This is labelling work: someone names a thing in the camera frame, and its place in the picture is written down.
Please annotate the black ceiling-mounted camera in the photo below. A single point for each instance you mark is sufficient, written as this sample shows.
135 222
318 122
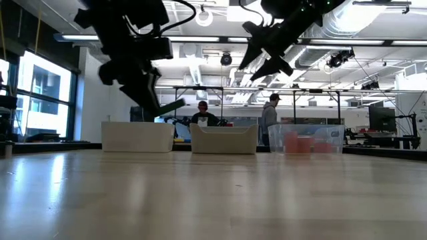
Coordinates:
340 58
370 86

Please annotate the black metal gantry frame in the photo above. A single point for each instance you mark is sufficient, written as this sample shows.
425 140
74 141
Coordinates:
315 90

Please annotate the silver ventilation duct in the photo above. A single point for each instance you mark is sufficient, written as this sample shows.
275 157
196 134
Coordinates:
350 20

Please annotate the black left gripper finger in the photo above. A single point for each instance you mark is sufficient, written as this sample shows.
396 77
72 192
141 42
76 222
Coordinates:
143 95

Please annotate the white plastic bin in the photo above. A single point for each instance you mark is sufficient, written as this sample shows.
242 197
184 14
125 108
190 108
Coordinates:
137 136

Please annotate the clear plastic bin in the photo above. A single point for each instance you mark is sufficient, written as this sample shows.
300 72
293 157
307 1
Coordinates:
337 140

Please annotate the black aluminium table frame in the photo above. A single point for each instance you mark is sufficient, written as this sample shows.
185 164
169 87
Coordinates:
50 146

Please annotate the overhead light bar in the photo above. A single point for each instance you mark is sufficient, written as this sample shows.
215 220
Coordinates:
347 42

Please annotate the black computer monitor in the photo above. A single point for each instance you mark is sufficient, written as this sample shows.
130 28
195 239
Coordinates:
136 115
382 119

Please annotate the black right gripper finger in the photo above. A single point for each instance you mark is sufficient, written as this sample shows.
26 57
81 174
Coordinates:
273 66
251 55

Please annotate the person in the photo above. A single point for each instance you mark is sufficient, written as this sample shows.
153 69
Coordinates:
269 115
203 117

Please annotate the grey plastic bin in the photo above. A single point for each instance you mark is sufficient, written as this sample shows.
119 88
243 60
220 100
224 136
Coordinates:
223 140

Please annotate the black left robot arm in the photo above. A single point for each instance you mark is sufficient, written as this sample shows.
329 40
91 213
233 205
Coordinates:
113 16

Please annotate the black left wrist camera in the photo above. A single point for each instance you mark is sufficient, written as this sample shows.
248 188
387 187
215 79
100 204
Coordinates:
163 48

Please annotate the orange wooden cube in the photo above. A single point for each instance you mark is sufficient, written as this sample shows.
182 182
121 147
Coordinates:
304 145

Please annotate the large glass window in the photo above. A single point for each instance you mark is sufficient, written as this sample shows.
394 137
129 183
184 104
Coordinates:
46 100

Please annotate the orange wooden block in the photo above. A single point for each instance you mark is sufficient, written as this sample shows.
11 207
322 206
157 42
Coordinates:
291 141

